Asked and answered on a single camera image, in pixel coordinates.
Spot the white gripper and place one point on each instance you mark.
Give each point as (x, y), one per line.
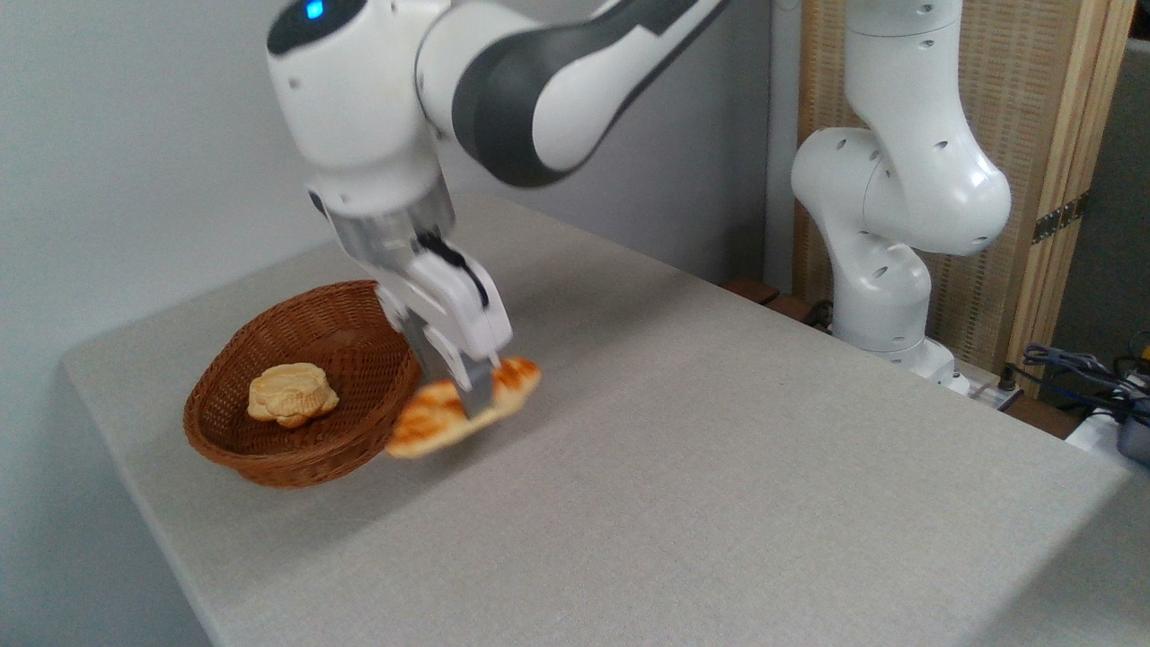
(463, 310)

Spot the braided golden bread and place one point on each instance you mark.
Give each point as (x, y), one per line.
(431, 422)

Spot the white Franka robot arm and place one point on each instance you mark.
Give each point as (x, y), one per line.
(898, 180)

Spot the round pale bread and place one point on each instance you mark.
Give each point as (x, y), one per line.
(292, 395)

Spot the brown wicker basket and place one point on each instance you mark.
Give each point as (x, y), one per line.
(296, 460)

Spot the brown wooden block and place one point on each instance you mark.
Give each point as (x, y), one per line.
(751, 290)
(791, 308)

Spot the white power strip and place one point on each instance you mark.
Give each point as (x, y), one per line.
(984, 392)

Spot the black metal hinge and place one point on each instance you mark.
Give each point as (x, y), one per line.
(1060, 217)

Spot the wood and rattan folding screen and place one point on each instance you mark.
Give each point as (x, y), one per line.
(1020, 90)

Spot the dark grey partition panel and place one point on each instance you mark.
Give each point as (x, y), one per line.
(1110, 225)

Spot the grey box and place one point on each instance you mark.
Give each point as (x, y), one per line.
(1136, 436)

